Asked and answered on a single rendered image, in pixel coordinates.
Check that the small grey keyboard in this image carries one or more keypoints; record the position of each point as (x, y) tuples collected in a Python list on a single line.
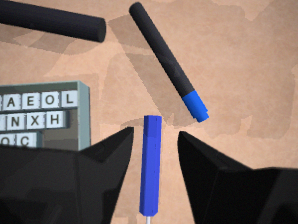
[(49, 114)]

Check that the black marker with blue cap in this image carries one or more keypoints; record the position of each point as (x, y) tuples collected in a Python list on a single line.
[(169, 63)]

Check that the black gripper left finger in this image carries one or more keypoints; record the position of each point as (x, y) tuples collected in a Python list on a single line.
[(85, 183)]

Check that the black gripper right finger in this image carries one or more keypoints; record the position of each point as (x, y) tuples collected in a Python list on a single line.
[(222, 190)]

